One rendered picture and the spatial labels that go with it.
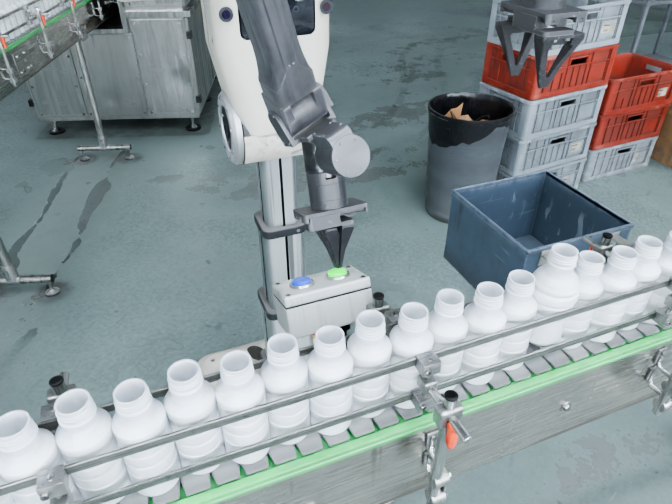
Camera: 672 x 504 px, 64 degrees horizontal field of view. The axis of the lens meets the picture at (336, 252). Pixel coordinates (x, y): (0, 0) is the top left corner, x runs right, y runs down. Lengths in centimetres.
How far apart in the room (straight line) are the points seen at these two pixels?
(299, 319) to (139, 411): 28
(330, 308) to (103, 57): 371
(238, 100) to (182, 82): 319
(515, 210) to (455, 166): 133
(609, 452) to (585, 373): 124
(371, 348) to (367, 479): 23
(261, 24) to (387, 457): 60
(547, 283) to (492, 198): 76
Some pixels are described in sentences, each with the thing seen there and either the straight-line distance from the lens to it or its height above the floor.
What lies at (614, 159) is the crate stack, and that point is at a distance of 400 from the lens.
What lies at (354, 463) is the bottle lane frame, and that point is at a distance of 80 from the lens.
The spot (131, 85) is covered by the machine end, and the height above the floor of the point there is 38.
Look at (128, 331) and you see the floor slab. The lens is 254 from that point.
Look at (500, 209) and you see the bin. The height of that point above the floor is 85.
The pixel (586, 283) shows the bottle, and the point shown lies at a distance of 88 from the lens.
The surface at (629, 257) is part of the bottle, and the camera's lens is 94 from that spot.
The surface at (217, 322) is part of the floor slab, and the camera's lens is 247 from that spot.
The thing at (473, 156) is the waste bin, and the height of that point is 44.
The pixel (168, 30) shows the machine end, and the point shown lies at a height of 76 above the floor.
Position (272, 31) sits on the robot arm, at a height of 148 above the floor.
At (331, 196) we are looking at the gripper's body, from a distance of 79.
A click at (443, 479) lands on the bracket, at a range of 83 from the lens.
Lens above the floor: 163
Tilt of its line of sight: 35 degrees down
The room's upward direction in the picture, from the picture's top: straight up
